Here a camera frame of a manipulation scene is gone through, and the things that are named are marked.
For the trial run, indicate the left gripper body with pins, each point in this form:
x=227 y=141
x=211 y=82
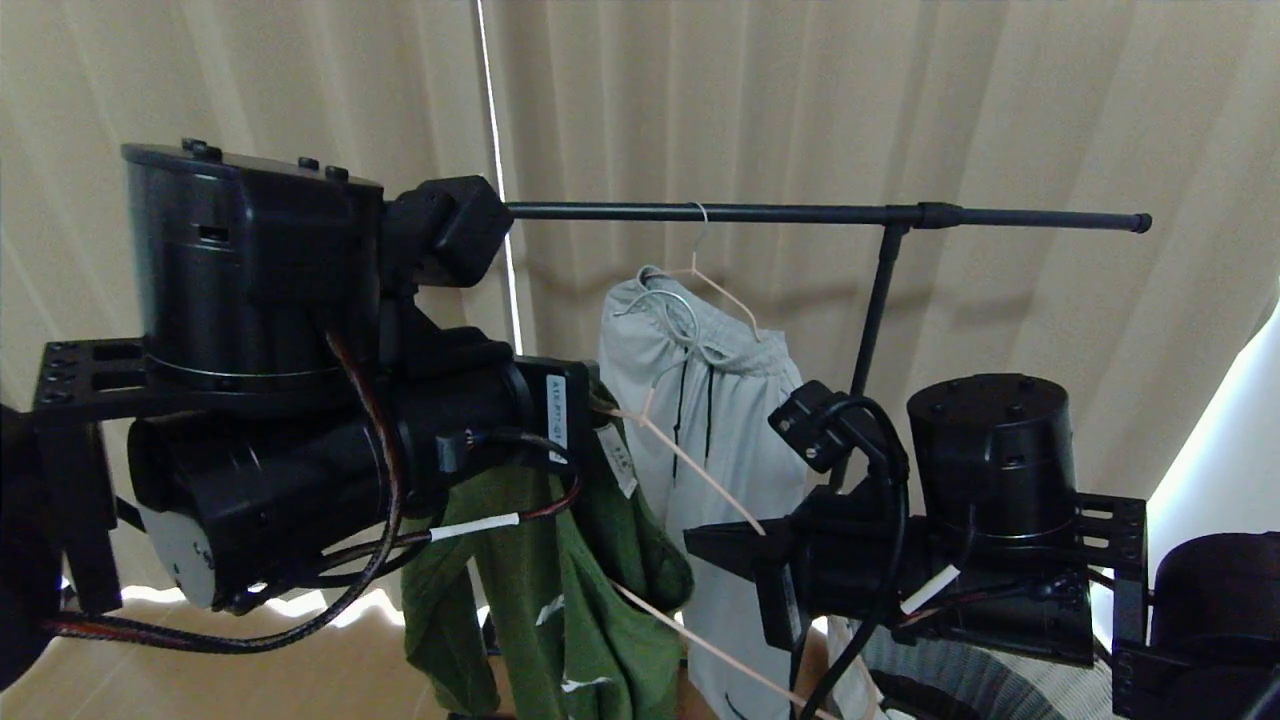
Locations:
x=300 y=480

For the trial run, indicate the pale grey shorts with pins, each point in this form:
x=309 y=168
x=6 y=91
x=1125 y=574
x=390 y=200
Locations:
x=740 y=440

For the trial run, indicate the white laundry basket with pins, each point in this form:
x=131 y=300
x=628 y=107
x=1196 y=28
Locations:
x=970 y=685

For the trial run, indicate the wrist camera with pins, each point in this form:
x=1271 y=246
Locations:
x=450 y=230
x=820 y=425

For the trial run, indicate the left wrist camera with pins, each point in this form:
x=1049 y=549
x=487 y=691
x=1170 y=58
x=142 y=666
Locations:
x=450 y=230

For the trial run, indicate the pink clothes hanger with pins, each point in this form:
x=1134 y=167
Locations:
x=700 y=475
x=725 y=295

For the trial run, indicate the black clothes rack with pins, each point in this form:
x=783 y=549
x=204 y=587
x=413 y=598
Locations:
x=800 y=213

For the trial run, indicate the beige curtain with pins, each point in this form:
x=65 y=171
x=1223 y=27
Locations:
x=800 y=90

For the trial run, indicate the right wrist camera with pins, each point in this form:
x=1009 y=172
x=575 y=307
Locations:
x=820 y=425

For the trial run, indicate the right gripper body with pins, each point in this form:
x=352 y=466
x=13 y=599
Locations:
x=850 y=570

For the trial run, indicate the green garment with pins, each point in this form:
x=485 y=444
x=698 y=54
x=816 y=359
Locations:
x=590 y=620

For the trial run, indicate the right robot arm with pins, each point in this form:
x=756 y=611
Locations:
x=990 y=450

